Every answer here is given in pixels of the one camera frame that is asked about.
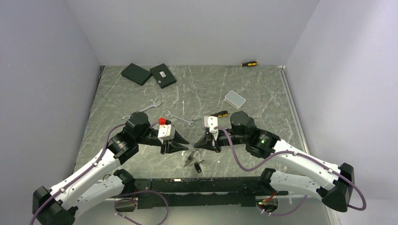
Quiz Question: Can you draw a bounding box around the orange black screwdriver far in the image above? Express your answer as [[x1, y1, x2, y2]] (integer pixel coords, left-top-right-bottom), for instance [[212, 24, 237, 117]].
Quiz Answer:
[[226, 61, 258, 67]]

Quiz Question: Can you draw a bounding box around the black flat box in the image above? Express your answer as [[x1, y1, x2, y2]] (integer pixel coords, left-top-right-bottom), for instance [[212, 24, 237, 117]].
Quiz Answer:
[[121, 63, 152, 86]]

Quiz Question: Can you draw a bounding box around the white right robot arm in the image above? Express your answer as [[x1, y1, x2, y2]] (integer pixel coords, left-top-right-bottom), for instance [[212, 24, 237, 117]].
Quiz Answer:
[[194, 111, 355, 212]]

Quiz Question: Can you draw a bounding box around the small silver wrench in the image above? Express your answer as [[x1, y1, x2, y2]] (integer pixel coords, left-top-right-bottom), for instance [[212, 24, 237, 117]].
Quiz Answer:
[[165, 111, 195, 127]]

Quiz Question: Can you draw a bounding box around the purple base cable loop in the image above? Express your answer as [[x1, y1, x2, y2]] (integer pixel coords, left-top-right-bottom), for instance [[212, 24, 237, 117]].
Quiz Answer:
[[114, 187, 171, 225]]

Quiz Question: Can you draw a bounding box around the black box with label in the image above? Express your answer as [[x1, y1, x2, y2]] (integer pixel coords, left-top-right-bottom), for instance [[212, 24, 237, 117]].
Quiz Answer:
[[150, 63, 176, 89]]

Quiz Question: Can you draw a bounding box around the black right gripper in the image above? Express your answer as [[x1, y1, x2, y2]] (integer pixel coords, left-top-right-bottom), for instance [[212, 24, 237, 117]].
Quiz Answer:
[[194, 128, 248, 153]]

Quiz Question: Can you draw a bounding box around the yellow black screwdriver near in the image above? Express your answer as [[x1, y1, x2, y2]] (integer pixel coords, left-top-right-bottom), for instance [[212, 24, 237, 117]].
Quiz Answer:
[[210, 110, 229, 118]]

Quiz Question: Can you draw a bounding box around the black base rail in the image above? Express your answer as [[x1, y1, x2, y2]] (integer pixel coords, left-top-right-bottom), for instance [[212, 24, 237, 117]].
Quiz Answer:
[[121, 176, 288, 209]]

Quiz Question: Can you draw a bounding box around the metal arc keyring plate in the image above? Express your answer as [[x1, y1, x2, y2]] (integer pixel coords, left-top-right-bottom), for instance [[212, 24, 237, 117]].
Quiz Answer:
[[184, 150, 201, 167]]

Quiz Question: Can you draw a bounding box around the black key fob with keys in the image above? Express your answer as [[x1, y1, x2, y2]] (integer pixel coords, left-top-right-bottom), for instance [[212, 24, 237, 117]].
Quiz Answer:
[[194, 160, 205, 173]]

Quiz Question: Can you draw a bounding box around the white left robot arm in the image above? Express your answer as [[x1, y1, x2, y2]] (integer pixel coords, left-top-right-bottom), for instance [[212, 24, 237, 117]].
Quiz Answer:
[[30, 112, 189, 225]]

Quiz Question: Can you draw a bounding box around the clear plastic box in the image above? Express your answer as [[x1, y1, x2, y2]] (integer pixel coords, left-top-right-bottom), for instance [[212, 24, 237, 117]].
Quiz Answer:
[[224, 90, 246, 109]]

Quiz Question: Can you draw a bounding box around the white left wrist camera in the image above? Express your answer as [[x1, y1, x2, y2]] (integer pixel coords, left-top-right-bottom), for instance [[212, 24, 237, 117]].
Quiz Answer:
[[158, 118, 175, 143]]

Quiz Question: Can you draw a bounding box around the large silver wrench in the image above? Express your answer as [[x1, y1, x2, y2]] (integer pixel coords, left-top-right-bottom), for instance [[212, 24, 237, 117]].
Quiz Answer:
[[122, 99, 162, 120]]

